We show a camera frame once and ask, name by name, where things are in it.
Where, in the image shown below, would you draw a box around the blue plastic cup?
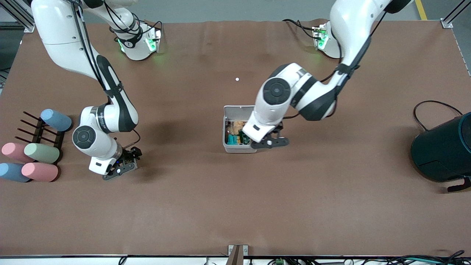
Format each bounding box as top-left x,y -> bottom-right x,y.
0,162 -> 32,183
40,109 -> 72,132

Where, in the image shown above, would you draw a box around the black curved foot piece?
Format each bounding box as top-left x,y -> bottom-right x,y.
447,176 -> 471,193

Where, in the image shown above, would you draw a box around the dark cylindrical container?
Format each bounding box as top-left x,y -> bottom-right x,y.
411,112 -> 471,183

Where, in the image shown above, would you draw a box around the aluminium frame post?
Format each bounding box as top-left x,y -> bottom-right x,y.
441,0 -> 471,29
0,0 -> 37,33

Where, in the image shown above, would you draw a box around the tangled black cable bundle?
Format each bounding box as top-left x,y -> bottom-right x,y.
383,250 -> 471,265

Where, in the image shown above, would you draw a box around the black base cable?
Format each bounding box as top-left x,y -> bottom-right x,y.
282,18 -> 321,40

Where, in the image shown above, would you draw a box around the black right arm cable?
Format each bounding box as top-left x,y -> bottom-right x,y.
72,0 -> 141,149

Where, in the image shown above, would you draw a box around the metal bracket with brown post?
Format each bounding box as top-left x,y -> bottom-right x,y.
225,244 -> 249,265

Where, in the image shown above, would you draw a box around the dark wooden peg cup rack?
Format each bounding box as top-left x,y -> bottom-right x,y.
14,111 -> 66,162

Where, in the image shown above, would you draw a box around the grey storage box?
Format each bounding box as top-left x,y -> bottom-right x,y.
223,105 -> 258,154

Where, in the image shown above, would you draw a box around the brown table cover sheet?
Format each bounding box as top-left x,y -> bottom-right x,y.
0,19 -> 471,257

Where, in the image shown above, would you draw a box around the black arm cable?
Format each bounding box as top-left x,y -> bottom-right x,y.
283,11 -> 387,120
72,0 -> 141,149

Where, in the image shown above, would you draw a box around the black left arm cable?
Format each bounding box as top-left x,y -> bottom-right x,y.
283,11 -> 387,120

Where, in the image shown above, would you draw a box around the pink plastic cup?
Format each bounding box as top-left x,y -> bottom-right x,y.
1,142 -> 35,163
21,162 -> 59,183

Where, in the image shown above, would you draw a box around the green plastic cup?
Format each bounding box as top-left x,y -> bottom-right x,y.
24,143 -> 60,164

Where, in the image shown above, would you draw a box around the snack packets in box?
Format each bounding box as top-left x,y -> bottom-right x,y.
226,120 -> 248,136

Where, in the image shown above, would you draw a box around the thin black looped cable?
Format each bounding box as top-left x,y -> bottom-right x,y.
412,100 -> 463,132

